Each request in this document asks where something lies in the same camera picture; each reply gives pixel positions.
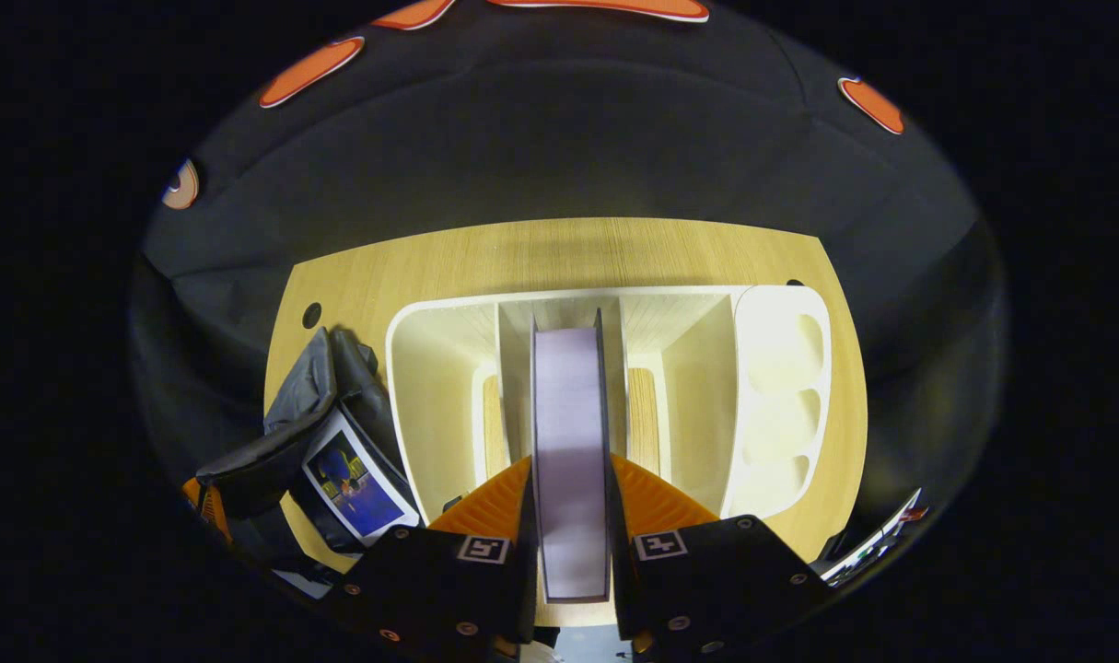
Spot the white bookshelf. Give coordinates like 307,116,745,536
384,284,833,553

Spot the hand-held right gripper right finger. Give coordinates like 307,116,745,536
608,453,836,657

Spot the grey schoolbag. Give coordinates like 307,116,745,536
195,327,422,564

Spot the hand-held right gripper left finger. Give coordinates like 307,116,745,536
324,456,534,646

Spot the blue cover book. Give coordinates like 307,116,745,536
301,410,422,549

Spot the grey spine book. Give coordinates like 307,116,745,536
530,308,612,604

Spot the black backdrop cloth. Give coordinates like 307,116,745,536
131,0,1011,553

